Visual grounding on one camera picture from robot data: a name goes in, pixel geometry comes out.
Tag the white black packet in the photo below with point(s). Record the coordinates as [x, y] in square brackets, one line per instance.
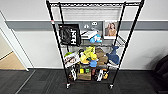
[99, 74]

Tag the dark printed packet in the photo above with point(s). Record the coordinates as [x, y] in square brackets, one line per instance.
[72, 74]

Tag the orange packet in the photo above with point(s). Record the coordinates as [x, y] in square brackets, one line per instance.
[105, 75]

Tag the open cardboard box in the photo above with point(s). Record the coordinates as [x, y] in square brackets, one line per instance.
[84, 76]

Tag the yellow green bottles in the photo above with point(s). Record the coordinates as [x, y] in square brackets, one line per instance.
[84, 70]

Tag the blue cup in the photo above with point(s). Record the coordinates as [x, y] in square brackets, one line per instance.
[93, 63]

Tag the white door frame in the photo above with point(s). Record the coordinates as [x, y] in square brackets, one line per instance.
[13, 43]

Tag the box with portrait photo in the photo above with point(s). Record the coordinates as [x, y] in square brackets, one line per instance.
[110, 30]

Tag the green round item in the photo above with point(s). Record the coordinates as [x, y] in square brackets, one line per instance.
[68, 54]

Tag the long grey wall band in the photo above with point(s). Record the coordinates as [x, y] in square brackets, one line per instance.
[30, 25]

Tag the grey wall outlet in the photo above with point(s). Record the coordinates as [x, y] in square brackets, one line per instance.
[94, 24]
[86, 26]

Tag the black office chair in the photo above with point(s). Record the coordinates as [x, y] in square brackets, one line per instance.
[161, 70]

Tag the black bag white print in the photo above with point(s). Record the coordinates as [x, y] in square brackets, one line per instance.
[69, 35]

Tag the blue shark plush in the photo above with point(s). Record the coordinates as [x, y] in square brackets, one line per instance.
[113, 58]

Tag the printed magazine box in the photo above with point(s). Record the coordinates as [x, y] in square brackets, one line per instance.
[71, 60]

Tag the white flat box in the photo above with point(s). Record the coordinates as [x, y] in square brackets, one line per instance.
[88, 34]

